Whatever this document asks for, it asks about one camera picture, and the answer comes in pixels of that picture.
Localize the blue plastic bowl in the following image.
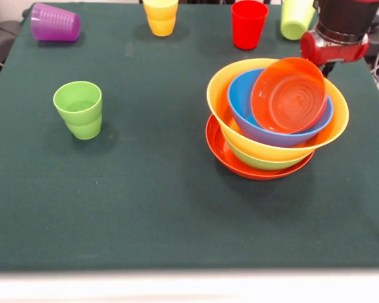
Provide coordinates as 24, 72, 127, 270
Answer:
227, 68, 335, 148

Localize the yellow plastic cup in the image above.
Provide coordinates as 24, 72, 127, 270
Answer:
142, 0, 179, 37

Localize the large orange plastic bowl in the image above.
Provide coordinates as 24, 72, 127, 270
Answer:
206, 57, 351, 162

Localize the purple plastic cup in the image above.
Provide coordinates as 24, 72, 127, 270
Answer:
30, 2, 81, 42

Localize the red plastic cup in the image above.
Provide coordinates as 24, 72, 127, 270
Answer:
231, 0, 269, 51

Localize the lime green plastic cup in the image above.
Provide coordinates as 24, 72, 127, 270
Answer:
279, 0, 317, 41

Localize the dark green tablecloth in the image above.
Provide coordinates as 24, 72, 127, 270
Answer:
0, 1, 379, 273

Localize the wide red plastic bowl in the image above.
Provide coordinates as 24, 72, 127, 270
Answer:
205, 114, 316, 181

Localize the green plastic bowl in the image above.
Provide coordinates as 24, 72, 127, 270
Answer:
222, 132, 315, 172

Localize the small red plastic bowl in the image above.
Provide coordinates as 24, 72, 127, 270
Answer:
250, 56, 329, 135

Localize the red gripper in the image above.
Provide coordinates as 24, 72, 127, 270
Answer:
299, 30, 371, 78

